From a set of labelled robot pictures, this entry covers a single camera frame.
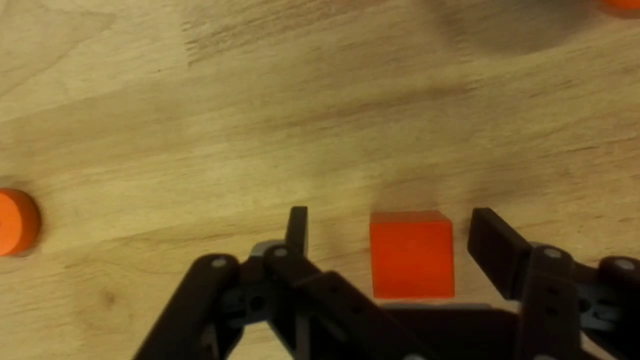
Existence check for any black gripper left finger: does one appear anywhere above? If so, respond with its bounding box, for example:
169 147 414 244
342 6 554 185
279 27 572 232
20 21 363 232
285 206 308 253

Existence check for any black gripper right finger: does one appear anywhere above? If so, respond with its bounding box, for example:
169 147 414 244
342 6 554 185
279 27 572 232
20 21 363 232
468 208 533 299

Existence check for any red cube block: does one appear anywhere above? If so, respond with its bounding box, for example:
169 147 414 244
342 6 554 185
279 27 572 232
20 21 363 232
370 209 455 299

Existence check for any orange disc near peg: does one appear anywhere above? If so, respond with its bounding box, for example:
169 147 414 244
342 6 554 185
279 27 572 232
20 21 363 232
0 188 42 255

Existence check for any orange disc front centre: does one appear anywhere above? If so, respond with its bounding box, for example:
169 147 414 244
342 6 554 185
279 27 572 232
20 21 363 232
601 0 640 15

